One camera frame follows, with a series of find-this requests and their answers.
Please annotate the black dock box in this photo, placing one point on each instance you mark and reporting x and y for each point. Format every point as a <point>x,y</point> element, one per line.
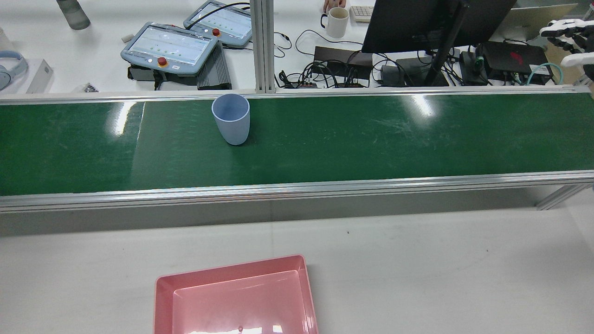
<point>334,58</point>

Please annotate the bare person's hand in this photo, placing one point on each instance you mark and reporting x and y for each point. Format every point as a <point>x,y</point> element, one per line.
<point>334,3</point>

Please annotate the small white cylinder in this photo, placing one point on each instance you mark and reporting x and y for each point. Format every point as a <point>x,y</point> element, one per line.
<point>127,37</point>

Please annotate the bag of black screws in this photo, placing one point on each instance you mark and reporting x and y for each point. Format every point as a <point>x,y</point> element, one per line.
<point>86,88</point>

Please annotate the black box with red logo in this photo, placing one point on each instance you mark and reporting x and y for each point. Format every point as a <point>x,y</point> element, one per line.
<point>510,58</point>

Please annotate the grey-blue teach pendant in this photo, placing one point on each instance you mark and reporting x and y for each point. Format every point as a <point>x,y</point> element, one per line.
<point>222,23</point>
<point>167,46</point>

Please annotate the black power brick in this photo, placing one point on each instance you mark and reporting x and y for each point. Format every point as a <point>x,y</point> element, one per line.
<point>389,75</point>

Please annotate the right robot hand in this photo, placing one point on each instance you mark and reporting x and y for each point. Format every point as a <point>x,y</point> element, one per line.
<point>575,37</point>

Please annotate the brown cardboard box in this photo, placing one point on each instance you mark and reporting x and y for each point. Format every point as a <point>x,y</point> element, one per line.
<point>573,76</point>

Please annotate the green belt conveyor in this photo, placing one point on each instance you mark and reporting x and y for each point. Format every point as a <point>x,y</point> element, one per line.
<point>325,148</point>

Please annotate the aluminium profile post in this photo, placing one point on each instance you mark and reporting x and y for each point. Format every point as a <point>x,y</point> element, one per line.
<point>262,46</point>

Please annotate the black Huawei monitor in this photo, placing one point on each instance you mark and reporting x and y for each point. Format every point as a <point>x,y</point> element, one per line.
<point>408,23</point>

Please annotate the white mug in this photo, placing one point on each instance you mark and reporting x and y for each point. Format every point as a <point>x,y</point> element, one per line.
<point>338,25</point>

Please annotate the pink plastic box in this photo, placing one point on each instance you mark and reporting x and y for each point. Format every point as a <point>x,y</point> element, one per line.
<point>232,301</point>

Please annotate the white cardboard box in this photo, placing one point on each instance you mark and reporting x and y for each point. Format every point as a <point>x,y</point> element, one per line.
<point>41,76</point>

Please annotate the beige keyboard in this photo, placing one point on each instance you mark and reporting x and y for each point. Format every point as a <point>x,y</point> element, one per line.
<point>362,14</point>

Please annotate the grey bottle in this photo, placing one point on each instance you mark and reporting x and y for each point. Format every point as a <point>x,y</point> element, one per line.
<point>76,16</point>

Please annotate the dark finned metal box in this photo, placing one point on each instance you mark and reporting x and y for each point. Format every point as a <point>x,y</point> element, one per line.
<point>214,69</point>

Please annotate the blue-grey headphones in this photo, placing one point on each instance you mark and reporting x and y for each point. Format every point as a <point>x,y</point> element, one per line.
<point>22,62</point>

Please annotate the light blue plastic cup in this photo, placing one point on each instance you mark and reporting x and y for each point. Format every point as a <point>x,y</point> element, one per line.
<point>234,132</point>

